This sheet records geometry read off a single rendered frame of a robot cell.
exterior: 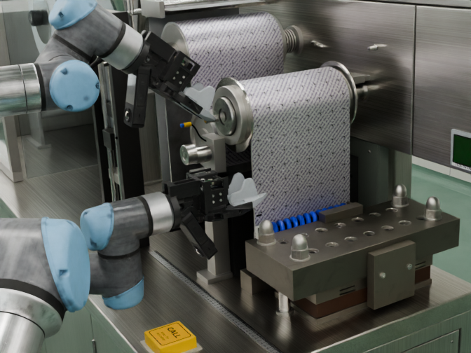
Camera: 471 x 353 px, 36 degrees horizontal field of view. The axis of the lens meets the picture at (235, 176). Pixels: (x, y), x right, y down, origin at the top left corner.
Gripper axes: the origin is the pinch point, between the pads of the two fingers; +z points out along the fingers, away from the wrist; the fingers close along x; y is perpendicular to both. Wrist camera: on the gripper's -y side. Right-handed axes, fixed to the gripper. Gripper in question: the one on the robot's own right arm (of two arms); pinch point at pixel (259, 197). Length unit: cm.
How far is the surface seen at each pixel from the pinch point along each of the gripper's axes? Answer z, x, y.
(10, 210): -32, 80, -20
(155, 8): -5.0, 31.3, 35.0
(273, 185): 3.2, -0.3, 2.0
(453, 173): 263, 199, -102
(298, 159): 9.1, -0.3, 6.2
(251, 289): -4.0, -2.2, -17.8
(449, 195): 248, 187, -110
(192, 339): -23.0, -13.4, -16.9
